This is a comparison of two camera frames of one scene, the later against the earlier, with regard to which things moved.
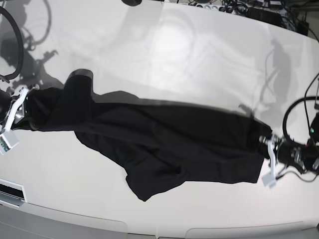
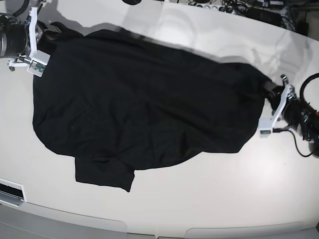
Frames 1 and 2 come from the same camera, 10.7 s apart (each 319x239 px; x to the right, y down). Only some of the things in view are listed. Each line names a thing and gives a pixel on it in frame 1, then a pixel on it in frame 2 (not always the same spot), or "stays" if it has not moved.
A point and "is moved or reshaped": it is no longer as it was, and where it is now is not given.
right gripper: x=283 y=153 → x=291 y=110
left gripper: x=18 y=108 → x=52 y=33
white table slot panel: x=12 y=193 stays
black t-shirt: x=162 y=143 is moved or reshaped
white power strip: x=206 y=6 stays
